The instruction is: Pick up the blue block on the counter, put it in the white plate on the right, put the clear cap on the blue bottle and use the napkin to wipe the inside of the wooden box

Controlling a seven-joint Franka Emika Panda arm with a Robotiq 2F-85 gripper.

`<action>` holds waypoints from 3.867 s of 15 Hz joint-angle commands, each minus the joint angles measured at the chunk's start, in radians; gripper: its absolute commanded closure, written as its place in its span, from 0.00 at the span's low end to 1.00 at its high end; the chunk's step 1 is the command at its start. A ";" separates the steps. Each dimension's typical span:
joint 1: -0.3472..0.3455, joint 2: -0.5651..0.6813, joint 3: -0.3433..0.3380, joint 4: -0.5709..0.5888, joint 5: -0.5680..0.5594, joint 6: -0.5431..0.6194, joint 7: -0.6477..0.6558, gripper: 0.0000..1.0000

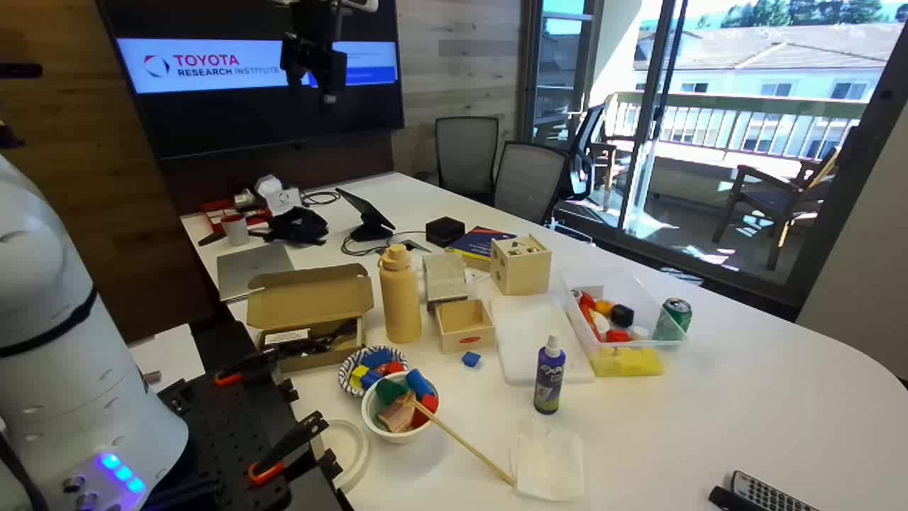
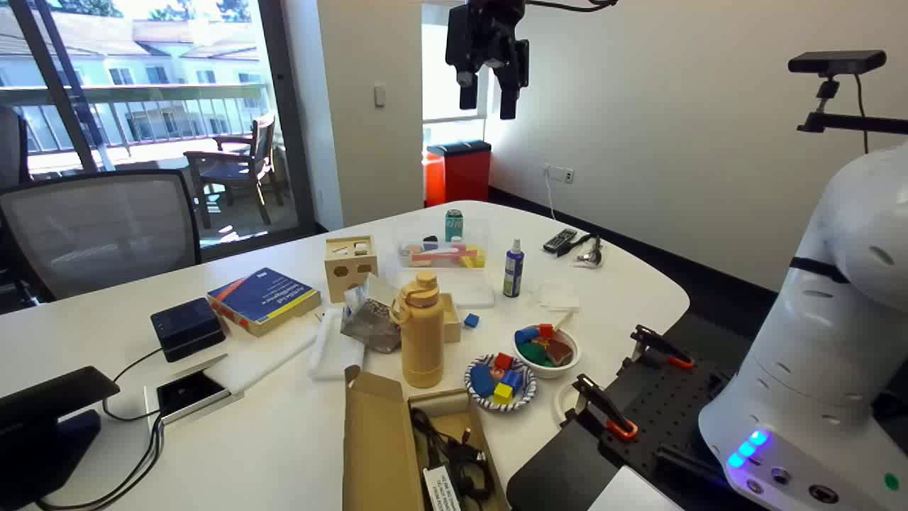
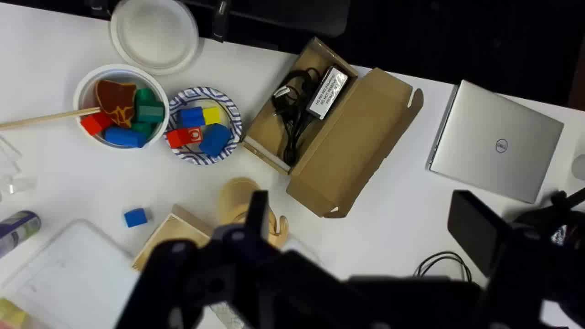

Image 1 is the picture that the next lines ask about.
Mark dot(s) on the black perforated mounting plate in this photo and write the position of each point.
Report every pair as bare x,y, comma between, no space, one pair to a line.
228,428

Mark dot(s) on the black office chair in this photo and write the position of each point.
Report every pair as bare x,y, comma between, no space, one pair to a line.
593,151

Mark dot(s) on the black handheld device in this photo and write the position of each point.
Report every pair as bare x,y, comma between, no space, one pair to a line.
726,501

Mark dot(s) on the tan plastic bottle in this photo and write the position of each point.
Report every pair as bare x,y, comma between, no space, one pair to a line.
401,299

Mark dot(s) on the blue book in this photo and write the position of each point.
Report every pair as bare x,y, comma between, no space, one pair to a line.
483,246

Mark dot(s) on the white bowl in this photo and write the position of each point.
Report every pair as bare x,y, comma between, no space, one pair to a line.
378,424

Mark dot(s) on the blue toy block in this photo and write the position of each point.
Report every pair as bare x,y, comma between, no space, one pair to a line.
422,383

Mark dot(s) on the thin wooden stick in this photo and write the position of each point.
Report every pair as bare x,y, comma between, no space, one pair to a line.
469,451

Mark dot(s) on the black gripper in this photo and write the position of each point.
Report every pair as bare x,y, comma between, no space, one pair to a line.
314,59

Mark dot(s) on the white tape roll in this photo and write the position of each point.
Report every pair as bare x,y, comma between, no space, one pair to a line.
361,455

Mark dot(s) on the silver metal sheet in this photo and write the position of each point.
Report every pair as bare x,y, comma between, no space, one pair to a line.
252,272

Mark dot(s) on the small black box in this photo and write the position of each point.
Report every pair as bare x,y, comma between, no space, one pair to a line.
444,231

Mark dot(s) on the black toy cube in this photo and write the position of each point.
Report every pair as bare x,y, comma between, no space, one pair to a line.
622,316

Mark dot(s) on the blue glue bottle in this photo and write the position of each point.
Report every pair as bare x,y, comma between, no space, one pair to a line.
549,380

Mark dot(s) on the red toy ball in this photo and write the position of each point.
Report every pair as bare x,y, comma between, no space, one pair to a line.
617,337

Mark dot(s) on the wooden shape sorter box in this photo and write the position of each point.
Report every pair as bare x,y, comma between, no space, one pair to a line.
522,269

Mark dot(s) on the balcony railing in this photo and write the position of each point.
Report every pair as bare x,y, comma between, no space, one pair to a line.
740,123

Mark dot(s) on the red packaging items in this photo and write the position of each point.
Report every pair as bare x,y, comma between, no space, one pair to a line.
221,218

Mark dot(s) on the dark patio chair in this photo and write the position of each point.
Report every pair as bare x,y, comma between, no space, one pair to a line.
771,201

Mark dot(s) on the small wooden box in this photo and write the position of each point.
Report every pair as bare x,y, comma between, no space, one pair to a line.
463,329

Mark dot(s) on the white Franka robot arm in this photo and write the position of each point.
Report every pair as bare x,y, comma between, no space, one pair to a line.
59,330

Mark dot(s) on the open cardboard box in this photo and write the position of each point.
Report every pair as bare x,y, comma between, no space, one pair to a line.
307,299

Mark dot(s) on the white crumpled object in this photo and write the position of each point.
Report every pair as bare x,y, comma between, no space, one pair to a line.
280,198

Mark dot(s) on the black remote control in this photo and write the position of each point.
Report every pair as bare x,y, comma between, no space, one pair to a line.
771,495

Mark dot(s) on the green toy block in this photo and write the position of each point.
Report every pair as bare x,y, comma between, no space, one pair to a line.
392,390

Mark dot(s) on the black orange clamp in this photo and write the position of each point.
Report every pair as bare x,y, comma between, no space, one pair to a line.
289,448
246,368

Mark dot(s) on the small blue block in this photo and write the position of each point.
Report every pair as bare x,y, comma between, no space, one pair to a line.
472,359

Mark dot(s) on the white cloth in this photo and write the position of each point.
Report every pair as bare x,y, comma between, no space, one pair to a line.
551,465

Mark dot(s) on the black tablet stand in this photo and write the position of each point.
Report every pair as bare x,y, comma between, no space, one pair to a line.
370,224

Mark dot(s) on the small white cup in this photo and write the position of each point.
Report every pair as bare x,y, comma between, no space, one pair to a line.
238,231

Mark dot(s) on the wall television screen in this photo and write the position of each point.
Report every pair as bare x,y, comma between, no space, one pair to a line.
238,114

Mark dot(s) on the yellow sponge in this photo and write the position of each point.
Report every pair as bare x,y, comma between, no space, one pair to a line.
627,361

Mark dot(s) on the black pouch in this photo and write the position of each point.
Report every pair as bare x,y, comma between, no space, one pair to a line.
299,228

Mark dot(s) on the bowl of colourful items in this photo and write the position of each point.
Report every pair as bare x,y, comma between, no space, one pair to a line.
353,371

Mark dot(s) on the green drink can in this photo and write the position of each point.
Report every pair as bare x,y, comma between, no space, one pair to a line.
673,319

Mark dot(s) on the grey mesh office chair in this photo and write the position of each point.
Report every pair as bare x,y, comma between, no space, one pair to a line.
530,181
468,151

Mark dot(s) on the clear plastic toy bin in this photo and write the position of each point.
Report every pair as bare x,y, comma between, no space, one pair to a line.
644,295

